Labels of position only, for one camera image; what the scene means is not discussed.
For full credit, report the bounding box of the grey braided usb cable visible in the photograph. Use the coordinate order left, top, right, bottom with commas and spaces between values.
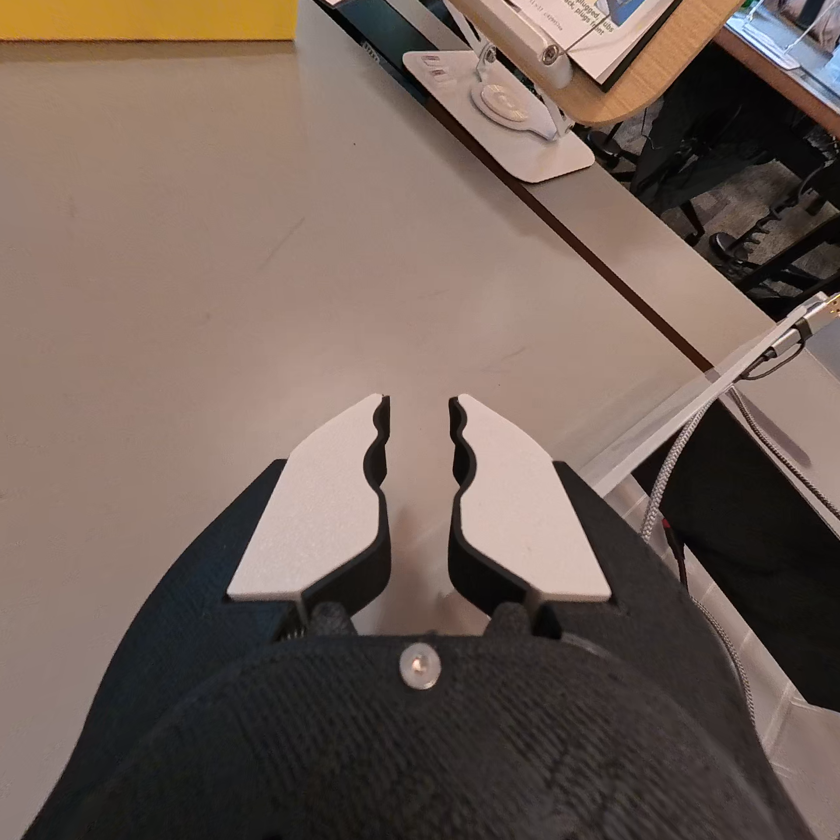
638, 294, 840, 746

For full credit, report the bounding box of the clear plastic tray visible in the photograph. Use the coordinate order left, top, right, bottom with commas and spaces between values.
577, 292, 840, 808

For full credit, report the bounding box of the wooden office desk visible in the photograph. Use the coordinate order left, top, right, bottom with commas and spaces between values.
712, 0, 840, 139

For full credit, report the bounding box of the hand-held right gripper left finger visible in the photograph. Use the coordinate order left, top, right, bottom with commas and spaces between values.
225, 392, 393, 619

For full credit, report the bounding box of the black office chair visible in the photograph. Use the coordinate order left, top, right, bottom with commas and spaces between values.
577, 118, 840, 306

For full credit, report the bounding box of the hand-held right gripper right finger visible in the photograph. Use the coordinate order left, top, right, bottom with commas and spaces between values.
448, 392, 614, 623

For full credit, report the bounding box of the yellow plastic bin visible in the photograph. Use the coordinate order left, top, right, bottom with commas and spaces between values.
0, 0, 299, 42

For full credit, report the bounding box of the printed instruction sheet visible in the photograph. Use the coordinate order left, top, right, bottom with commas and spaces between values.
518, 0, 683, 88

